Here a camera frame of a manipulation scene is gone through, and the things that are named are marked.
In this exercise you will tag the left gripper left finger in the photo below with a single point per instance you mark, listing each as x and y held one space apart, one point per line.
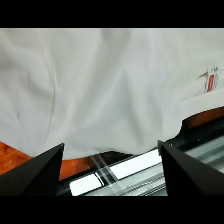
36 176

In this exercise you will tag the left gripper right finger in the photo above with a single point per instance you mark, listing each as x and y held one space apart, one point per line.
190 176

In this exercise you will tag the white shirt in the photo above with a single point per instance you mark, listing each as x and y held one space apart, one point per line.
110 86

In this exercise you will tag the silver frame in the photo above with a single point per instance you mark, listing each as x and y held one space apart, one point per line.
206 150

